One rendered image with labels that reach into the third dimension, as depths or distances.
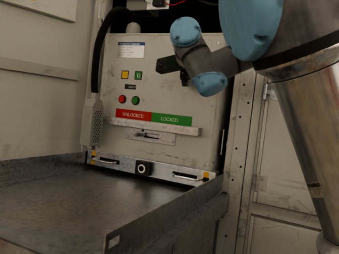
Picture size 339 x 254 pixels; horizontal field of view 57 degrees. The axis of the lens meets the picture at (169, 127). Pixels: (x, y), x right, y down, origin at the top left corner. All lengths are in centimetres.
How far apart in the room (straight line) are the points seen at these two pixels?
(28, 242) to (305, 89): 53
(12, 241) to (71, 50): 89
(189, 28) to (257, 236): 70
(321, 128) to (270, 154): 66
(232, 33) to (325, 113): 15
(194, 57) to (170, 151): 47
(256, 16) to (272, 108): 72
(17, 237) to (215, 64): 55
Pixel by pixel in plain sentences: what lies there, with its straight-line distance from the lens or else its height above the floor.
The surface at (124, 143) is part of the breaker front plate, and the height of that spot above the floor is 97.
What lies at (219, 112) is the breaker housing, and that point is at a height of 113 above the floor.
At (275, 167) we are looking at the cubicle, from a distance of 107.
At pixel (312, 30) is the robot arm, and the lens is 38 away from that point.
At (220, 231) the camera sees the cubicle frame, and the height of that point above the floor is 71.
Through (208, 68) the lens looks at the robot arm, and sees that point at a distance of 75.
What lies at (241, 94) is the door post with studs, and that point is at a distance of 110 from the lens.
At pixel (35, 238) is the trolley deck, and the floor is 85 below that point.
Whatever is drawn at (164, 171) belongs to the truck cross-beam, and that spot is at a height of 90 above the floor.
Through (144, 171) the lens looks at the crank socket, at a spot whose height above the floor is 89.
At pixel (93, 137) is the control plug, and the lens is 119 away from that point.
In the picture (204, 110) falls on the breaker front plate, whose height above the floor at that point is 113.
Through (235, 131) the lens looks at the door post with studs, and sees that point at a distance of 110.
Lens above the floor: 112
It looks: 3 degrees down
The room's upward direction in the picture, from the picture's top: 6 degrees clockwise
